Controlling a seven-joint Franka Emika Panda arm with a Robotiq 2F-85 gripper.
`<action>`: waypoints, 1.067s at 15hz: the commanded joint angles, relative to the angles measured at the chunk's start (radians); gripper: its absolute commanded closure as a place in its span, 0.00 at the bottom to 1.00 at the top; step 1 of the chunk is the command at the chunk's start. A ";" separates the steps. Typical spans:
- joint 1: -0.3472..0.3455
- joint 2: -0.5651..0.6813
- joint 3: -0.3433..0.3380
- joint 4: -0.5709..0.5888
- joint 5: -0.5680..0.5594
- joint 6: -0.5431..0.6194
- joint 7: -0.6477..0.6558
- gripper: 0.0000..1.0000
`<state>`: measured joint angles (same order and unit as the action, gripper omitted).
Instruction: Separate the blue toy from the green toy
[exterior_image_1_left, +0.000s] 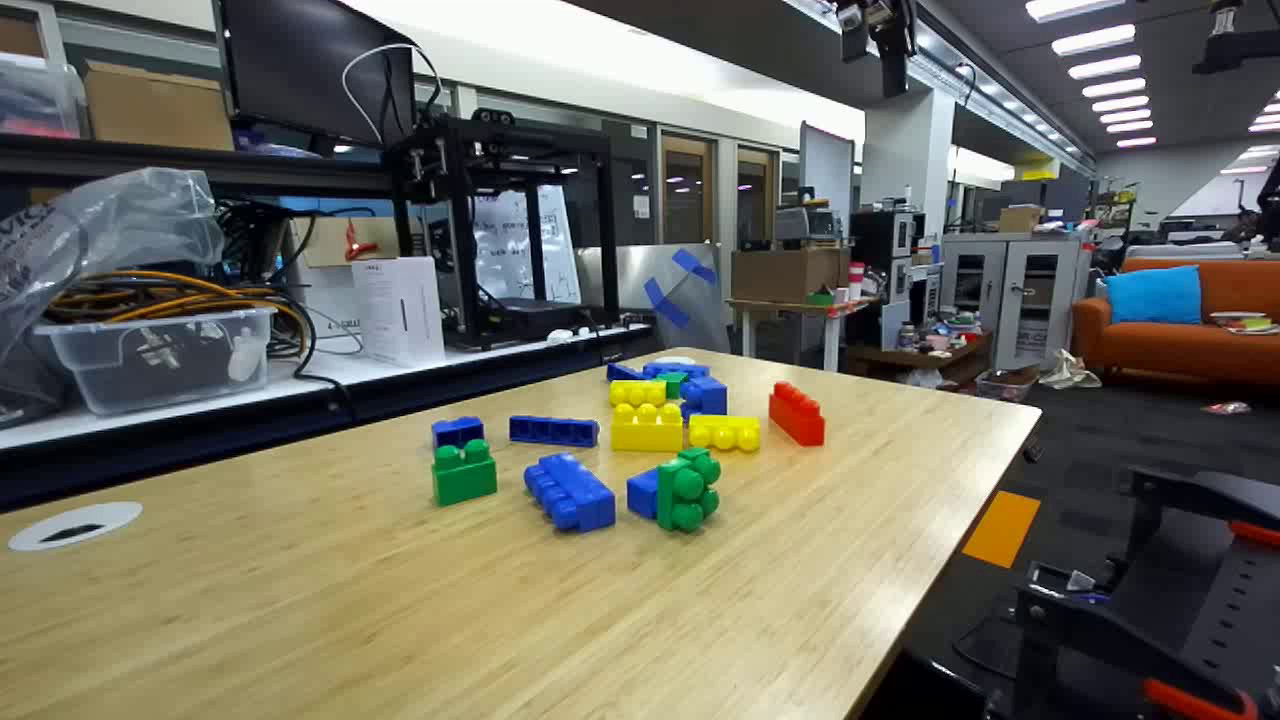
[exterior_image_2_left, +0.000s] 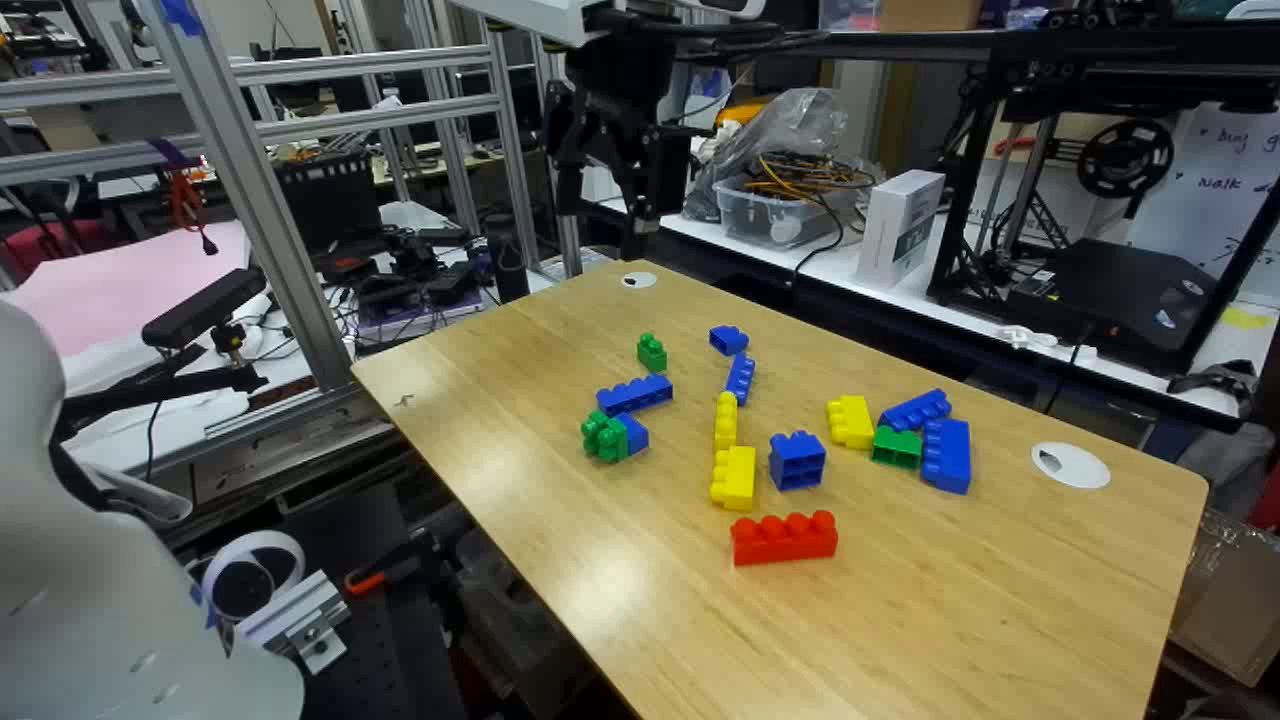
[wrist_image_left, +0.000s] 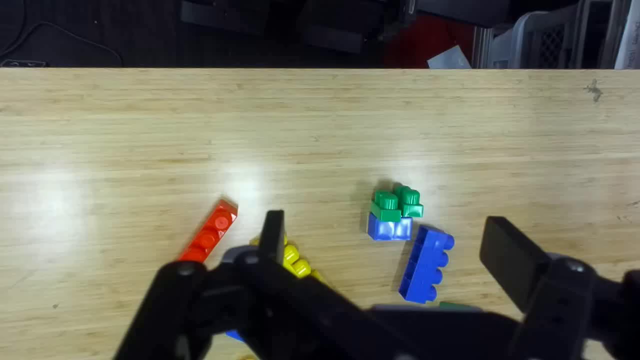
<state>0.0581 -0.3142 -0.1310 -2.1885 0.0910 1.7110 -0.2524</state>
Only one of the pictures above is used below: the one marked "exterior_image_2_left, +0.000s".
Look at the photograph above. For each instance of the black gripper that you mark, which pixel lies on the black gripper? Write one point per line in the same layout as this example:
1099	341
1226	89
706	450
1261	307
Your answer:
639	101

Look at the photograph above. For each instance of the green toy block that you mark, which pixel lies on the green toy block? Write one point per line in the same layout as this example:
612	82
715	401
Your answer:
898	445
649	354
612	445
590	428

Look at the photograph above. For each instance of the small blue toy block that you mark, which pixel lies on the small blue toy block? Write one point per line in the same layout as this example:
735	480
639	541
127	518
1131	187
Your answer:
728	338

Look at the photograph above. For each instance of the long blue toy block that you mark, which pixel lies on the long blue toy block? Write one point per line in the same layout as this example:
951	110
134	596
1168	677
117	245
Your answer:
632	392

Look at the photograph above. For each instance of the narrow yellow toy block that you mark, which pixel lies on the narrow yellow toy block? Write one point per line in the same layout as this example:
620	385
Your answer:
725	422

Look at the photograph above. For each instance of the square blue toy block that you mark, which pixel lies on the square blue toy block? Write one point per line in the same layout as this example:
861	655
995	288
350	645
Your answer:
798	463

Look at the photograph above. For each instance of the red toy block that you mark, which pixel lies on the red toy block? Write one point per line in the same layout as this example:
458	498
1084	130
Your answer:
787	536

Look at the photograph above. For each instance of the large blue toy block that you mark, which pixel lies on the large blue toy block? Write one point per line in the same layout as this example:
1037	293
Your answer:
945	455

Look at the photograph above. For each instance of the clear plastic storage bin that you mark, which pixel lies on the clear plastic storage bin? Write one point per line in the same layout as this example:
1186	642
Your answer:
766	215

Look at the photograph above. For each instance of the clear plastic bag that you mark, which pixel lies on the clear plastic bag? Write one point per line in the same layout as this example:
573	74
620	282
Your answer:
787	124

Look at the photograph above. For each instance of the white shelf board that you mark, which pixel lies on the white shelf board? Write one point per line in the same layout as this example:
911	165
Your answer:
825	266

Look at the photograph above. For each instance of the white cardboard box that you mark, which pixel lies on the white cardboard box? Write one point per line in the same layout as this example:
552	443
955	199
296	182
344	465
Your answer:
902	222

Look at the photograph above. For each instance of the black shelf board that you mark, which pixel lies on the black shelf board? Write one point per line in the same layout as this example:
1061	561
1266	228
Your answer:
864	47

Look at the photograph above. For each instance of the black crate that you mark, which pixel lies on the black crate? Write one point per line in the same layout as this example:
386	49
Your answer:
328	201

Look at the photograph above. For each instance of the brown cardboard box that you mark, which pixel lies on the brown cardboard box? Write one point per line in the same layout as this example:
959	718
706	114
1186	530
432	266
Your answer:
1233	602
927	13

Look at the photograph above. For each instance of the black padded armrest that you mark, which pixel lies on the black padded armrest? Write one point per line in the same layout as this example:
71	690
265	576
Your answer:
201	307

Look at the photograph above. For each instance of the black filament spool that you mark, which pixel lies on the black filament spool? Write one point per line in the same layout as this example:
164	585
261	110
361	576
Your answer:
1125	158

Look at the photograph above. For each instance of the pink foam sheet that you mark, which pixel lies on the pink foam sheet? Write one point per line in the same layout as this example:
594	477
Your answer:
121	282

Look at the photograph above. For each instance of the white paper sheet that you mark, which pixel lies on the white paper sheet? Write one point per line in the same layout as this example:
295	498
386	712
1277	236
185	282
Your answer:
1221	187

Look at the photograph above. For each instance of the yellow sticky note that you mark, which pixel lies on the yellow sticky note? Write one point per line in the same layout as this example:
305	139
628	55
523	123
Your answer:
1244	316

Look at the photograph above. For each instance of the grey camera stand pole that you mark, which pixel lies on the grey camera stand pole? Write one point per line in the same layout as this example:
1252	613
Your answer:
569	240

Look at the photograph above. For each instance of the aluminium extrusion frame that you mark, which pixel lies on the aluminium extrusion frame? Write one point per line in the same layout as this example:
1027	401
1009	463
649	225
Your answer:
265	225

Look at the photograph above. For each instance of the black frame 3D printer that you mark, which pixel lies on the black frame 3D printer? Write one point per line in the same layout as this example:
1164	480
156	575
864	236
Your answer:
1122	284

